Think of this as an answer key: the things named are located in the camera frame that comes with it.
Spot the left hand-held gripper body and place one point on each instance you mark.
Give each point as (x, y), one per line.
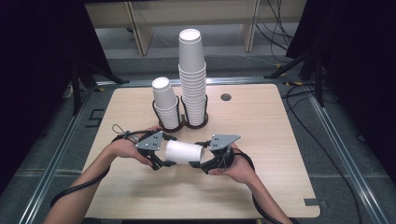
(151, 141)

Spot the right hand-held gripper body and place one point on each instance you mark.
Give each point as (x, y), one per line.
(222, 141)

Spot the single white paper cup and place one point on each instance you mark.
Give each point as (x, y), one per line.
(183, 151)

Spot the black double cup holder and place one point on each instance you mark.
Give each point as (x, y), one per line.
(183, 122)

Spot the tall stack of paper cups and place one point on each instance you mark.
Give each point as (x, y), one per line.
(193, 93)

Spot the person's left hand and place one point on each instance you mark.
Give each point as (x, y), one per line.
(126, 149)

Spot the person's right hand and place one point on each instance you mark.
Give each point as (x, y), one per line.
(241, 169)

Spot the short stack of paper cups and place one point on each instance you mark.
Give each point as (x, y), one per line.
(165, 96)

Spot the round grey table grommet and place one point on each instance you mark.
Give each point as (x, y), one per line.
(225, 97)

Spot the black tape floor mark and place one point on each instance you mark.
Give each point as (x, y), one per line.
(96, 118)

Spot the black tripod stand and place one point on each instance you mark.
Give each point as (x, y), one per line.
(76, 87)
(318, 77)

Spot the grey tape piece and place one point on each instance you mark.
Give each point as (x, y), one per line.
(315, 202)

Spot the beige wooden desk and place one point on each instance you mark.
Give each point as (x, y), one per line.
(193, 12)

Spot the black curtain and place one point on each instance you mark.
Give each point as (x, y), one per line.
(358, 62)
(34, 77)

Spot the metal floor rail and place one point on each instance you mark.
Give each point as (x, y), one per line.
(53, 161)
(345, 155)
(140, 82)

